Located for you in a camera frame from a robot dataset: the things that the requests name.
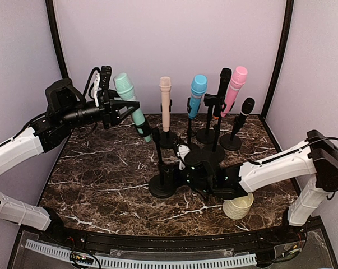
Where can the black right corner post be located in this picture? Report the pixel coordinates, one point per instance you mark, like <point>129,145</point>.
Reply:
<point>289,7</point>

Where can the black corner post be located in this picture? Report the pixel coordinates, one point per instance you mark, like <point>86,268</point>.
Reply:
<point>289,7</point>
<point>56,38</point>

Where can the black front rail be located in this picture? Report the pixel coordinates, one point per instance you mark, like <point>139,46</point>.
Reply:
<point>263,240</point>

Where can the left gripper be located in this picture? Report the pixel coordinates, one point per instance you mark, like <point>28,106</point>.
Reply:
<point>109,109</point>

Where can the black stand of pink microphone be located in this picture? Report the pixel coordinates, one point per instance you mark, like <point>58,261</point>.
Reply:
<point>205,135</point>

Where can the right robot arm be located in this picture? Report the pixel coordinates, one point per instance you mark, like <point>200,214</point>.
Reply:
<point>316,157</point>

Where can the pink microphone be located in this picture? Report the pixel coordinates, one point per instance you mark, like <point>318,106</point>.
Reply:
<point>238,79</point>

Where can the small black microphone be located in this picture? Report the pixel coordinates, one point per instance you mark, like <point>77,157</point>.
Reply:
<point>247,108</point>

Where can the blue microphone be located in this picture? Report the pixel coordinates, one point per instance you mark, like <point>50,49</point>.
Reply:
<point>198,89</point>

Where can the black stand of tall microphone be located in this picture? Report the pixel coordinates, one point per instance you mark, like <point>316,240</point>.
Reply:
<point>217,152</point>

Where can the beige microphone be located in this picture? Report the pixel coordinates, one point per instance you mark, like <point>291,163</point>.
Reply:
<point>165,88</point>

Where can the black stand of blue microphone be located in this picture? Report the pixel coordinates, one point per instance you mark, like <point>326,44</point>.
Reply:
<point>189,132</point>

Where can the cream ribbed mug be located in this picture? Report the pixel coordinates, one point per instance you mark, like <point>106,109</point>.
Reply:
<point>238,208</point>

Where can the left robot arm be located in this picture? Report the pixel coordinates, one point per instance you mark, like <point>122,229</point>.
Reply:
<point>67,109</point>

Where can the black left corner post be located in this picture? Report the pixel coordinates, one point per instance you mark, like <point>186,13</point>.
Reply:
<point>56,38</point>

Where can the black stand of small microphone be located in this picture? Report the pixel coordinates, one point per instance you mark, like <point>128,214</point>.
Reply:
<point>231,141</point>

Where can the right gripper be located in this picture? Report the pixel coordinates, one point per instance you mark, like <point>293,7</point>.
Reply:
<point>173,178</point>

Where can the tall black microphone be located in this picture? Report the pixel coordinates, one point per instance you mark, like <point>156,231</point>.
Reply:
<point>225,77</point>

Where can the black stand of green microphone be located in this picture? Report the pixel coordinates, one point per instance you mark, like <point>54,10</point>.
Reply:
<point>159,186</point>

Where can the black stand of beige microphone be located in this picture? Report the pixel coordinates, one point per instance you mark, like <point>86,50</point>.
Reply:
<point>166,138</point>

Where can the white cable duct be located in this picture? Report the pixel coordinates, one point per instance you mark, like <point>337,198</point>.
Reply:
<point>138,260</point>

